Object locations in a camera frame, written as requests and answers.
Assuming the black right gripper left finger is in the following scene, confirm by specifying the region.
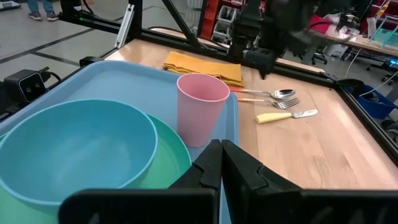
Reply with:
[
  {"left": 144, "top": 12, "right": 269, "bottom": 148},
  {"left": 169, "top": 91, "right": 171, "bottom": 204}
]
[{"left": 58, "top": 139, "right": 223, "bottom": 224}]

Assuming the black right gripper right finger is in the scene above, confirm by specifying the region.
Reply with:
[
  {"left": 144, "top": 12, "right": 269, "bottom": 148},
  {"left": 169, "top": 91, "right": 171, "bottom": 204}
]
[{"left": 221, "top": 139, "right": 398, "bottom": 224}]

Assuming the orange-handled metal spoon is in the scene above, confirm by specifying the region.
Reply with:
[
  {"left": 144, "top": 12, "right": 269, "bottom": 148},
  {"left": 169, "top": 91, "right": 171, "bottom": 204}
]
[{"left": 229, "top": 86, "right": 296, "bottom": 100}]

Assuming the orange-handled metal fork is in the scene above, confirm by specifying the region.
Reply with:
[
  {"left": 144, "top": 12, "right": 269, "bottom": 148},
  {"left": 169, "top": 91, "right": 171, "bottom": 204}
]
[{"left": 238, "top": 97, "right": 301, "bottom": 110}]

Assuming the teal plastic plate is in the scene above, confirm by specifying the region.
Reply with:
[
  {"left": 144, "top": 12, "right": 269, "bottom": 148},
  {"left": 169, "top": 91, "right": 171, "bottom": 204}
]
[{"left": 0, "top": 113, "right": 192, "bottom": 224}]

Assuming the yellow cloth napkin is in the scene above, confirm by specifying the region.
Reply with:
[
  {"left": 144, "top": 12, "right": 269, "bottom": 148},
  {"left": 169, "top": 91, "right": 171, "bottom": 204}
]
[{"left": 163, "top": 51, "right": 245, "bottom": 88}]

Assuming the pink plastic cup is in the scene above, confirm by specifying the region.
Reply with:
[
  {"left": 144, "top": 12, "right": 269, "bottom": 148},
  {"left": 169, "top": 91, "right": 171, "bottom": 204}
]
[{"left": 176, "top": 73, "right": 231, "bottom": 149}]

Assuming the blue plastic bowl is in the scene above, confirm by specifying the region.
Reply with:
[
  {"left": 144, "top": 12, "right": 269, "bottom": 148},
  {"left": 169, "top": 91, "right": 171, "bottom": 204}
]
[{"left": 0, "top": 98, "right": 159, "bottom": 215}]

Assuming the blue plastic tray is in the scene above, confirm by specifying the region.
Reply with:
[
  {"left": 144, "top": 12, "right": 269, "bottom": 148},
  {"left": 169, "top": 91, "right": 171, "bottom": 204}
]
[{"left": 0, "top": 60, "right": 240, "bottom": 224}]

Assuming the red storage shelf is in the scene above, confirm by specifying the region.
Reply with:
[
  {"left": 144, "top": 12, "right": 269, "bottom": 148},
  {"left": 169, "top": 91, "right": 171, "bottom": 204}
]
[{"left": 200, "top": 0, "right": 265, "bottom": 43}]

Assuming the blue plastic bin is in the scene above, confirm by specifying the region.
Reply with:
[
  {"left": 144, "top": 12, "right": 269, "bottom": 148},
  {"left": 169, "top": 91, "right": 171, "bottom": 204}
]
[{"left": 354, "top": 84, "right": 398, "bottom": 119}]

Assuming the silver aluminium bar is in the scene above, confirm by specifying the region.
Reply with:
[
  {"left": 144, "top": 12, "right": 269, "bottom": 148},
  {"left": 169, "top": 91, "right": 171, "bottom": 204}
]
[{"left": 114, "top": 3, "right": 135, "bottom": 49}]

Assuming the person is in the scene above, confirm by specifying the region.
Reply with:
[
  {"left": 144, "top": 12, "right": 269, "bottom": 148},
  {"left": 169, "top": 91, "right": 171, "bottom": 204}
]
[{"left": 26, "top": 0, "right": 60, "bottom": 22}]

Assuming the cream-handled metal knife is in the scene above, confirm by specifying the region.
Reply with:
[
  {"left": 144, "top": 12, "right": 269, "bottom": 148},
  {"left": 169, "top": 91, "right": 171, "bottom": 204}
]
[{"left": 255, "top": 108, "right": 318, "bottom": 124}]

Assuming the black aluminium table frame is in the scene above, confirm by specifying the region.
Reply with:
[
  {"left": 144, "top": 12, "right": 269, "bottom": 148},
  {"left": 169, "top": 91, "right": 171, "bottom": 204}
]
[{"left": 57, "top": 0, "right": 398, "bottom": 162}]

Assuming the teal wire rack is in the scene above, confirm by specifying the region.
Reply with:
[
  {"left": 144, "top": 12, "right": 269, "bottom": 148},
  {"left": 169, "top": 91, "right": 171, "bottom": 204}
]
[{"left": 369, "top": 17, "right": 398, "bottom": 48}]

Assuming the black table-level camera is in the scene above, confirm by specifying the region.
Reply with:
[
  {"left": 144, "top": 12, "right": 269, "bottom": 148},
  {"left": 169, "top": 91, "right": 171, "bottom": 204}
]
[{"left": 3, "top": 68, "right": 48, "bottom": 105}]

